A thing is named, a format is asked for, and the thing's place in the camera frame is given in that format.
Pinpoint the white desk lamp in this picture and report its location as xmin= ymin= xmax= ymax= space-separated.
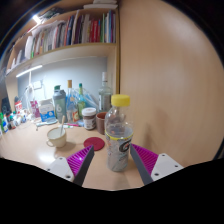
xmin=24 ymin=71 xmax=43 ymax=114

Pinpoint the brown cup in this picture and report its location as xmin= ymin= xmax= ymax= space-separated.
xmin=95 ymin=111 xmax=108 ymax=135

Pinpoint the spoon in cream mug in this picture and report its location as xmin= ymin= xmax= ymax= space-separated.
xmin=59 ymin=114 xmax=67 ymax=138

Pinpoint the white and blue carton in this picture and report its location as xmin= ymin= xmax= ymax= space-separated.
xmin=38 ymin=98 xmax=57 ymax=123

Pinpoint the cream mug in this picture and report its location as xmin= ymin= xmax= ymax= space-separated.
xmin=45 ymin=126 xmax=68 ymax=149

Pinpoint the clear yellow-capped drink bottle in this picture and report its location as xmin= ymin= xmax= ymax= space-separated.
xmin=104 ymin=94 xmax=134 ymax=173

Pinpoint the wooden shelf unit with books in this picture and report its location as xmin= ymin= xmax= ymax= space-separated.
xmin=4 ymin=0 xmax=120 ymax=76

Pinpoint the green glass bottle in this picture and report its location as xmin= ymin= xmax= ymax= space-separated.
xmin=77 ymin=83 xmax=87 ymax=120

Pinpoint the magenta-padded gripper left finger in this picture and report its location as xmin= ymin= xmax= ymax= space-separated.
xmin=45 ymin=145 xmax=96 ymax=187

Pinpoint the pink pouch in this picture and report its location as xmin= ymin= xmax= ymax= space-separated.
xmin=29 ymin=99 xmax=41 ymax=119

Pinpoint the red and white container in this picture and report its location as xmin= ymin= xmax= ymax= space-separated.
xmin=13 ymin=96 xmax=24 ymax=114

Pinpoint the blue-labelled orange-capped bottle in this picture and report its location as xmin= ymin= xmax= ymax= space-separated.
xmin=65 ymin=79 xmax=80 ymax=124

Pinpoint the clear glass liquor bottle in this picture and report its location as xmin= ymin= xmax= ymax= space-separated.
xmin=97 ymin=71 xmax=114 ymax=114

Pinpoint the light blue hairbrush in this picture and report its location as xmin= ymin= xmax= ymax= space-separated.
xmin=35 ymin=119 xmax=58 ymax=128

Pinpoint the white-lidded brown spread jar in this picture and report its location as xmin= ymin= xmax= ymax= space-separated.
xmin=81 ymin=107 xmax=98 ymax=131

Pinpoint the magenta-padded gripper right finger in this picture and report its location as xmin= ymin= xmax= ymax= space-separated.
xmin=129 ymin=143 xmax=185 ymax=186

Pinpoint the flat round red coaster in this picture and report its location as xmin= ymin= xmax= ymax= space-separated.
xmin=83 ymin=136 xmax=106 ymax=152

